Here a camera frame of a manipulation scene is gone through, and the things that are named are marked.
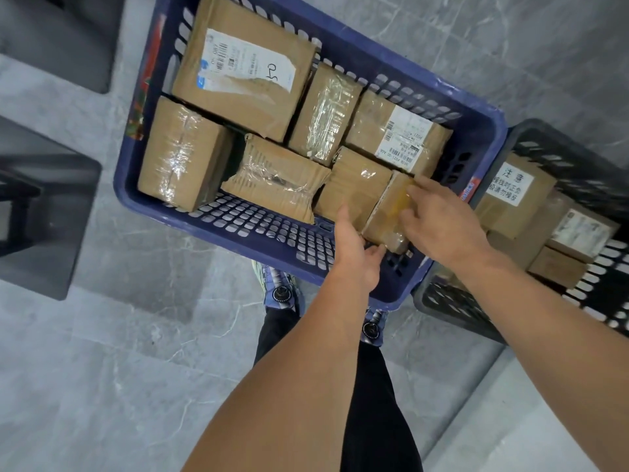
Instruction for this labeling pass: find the square brown box clear tape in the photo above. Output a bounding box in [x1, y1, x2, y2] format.
[137, 96, 235, 213]

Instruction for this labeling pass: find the person's left leg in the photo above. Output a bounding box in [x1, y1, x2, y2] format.
[253, 307, 301, 369]

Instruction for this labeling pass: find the tall brown box glossy tape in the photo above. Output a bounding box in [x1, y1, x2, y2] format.
[287, 62, 364, 168]

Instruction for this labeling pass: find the taped brown box red print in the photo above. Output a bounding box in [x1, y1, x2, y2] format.
[528, 245, 590, 289]

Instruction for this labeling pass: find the small brown box amber tape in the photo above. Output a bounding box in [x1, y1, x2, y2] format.
[361, 170, 419, 255]

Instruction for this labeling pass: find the brown box peeling white label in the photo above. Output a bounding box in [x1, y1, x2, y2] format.
[172, 0, 318, 143]

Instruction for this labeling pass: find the person's right hand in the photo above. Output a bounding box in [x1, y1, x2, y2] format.
[398, 175, 493, 279]

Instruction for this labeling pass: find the person's right forearm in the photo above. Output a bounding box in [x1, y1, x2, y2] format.
[457, 252, 629, 472]

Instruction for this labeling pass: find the brown box barcode label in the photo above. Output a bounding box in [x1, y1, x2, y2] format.
[545, 206, 621, 264]

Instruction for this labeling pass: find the person's leg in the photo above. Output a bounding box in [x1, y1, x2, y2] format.
[253, 307, 301, 369]
[340, 338, 425, 472]

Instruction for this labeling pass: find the black plastic crate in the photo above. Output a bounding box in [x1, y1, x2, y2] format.
[412, 117, 629, 345]

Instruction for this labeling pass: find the brown box round hole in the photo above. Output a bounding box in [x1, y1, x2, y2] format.
[221, 133, 333, 226]

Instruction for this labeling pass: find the person's right leg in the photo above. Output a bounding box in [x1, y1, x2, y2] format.
[340, 338, 425, 472]

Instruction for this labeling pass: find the thin brown box wide label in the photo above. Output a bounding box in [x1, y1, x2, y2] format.
[343, 89, 454, 178]

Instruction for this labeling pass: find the person's left forearm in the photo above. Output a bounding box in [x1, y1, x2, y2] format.
[181, 269, 375, 472]

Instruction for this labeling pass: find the person's left hand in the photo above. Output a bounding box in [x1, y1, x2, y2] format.
[332, 205, 388, 296]

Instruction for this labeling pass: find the person's right shoe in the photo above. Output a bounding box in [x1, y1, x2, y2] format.
[361, 308, 390, 347]

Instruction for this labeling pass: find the blue plastic crate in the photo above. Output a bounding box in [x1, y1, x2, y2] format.
[113, 0, 508, 313]

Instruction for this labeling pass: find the medium plain brown seamed box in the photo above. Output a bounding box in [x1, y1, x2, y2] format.
[313, 146, 394, 231]

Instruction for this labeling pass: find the large plain brown box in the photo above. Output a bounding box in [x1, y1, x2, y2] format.
[486, 189, 576, 271]

